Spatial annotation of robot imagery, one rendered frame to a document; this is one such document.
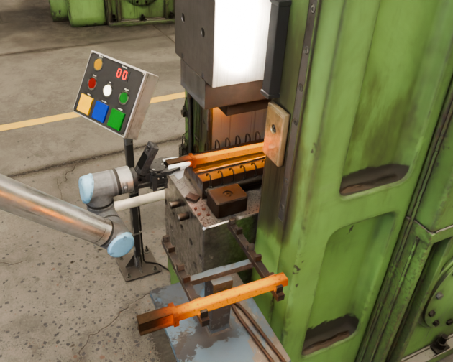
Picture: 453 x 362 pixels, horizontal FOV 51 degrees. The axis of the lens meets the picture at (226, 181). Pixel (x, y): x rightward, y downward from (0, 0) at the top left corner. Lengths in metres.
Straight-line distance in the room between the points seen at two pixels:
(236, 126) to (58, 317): 1.33
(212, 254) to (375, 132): 0.68
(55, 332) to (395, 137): 1.79
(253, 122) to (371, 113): 0.69
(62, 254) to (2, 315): 0.47
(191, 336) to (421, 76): 1.00
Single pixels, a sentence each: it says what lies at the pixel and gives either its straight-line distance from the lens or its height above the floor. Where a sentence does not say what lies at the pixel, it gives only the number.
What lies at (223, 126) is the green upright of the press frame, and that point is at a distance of 1.90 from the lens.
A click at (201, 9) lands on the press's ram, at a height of 1.57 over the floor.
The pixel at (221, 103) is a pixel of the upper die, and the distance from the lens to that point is 1.51.
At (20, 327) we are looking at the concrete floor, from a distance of 2.59.
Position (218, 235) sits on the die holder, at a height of 0.87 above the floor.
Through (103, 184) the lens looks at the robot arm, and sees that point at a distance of 1.56.
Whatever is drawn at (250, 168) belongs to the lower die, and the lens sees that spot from 1.73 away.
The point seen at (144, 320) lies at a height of 1.05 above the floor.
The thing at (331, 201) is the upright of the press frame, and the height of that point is 1.13.
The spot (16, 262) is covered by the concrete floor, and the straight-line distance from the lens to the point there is 2.91.
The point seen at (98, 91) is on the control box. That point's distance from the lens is 2.11.
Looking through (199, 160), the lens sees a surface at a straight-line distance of 1.66.
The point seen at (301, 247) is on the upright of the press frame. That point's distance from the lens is 1.45.
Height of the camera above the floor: 1.95
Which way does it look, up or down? 35 degrees down
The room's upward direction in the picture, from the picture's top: 3 degrees clockwise
